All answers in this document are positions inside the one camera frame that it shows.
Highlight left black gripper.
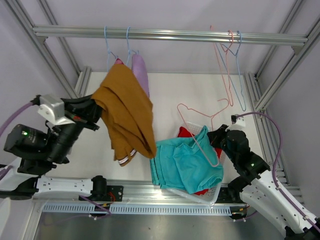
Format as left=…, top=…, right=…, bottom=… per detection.
left=41, top=89, right=109, bottom=165

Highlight red trousers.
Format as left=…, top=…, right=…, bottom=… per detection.
left=177, top=126, right=222, bottom=196

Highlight blue wire hanger teal trousers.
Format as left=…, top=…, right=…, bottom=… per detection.
left=222, top=30, right=247, bottom=112

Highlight blue wire hanger floral trousers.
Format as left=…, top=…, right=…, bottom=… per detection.
left=103, top=26, right=118, bottom=72

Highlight blue wire hanger lilac trousers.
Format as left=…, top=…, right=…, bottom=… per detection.
left=125, top=26, right=140, bottom=67

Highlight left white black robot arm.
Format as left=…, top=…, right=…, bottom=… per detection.
left=0, top=94, right=108, bottom=201

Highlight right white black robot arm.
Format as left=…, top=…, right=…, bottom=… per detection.
left=207, top=124, right=320, bottom=240

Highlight pink floral trousers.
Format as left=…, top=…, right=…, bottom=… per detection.
left=114, top=58, right=124, bottom=65

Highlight white plastic basket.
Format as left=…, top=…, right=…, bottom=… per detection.
left=167, top=122, right=222, bottom=205

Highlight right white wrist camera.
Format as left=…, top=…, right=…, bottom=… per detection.
left=225, top=114, right=246, bottom=132

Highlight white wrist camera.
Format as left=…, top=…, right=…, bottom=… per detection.
left=37, top=94, right=75, bottom=126
left=225, top=114, right=246, bottom=132

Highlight aluminium frame left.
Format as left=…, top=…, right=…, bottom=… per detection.
left=2, top=0, right=92, bottom=98

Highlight aluminium frame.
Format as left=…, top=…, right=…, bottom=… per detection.
left=244, top=0, right=320, bottom=193
left=2, top=0, right=92, bottom=98

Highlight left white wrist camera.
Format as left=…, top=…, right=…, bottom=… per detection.
left=37, top=94, right=75, bottom=126

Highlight aluminium frame right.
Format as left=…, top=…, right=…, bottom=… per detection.
left=244, top=0, right=320, bottom=193

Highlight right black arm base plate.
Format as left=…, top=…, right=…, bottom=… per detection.
left=216, top=187, right=238, bottom=204

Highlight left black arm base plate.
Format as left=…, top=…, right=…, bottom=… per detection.
left=86, top=185, right=124, bottom=202

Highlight aluminium hanging rail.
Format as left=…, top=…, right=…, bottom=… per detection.
left=32, top=25, right=308, bottom=47

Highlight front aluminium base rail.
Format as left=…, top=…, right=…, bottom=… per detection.
left=31, top=177, right=306, bottom=207

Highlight white slotted cable duct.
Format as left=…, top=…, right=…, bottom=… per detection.
left=42, top=203, right=232, bottom=216

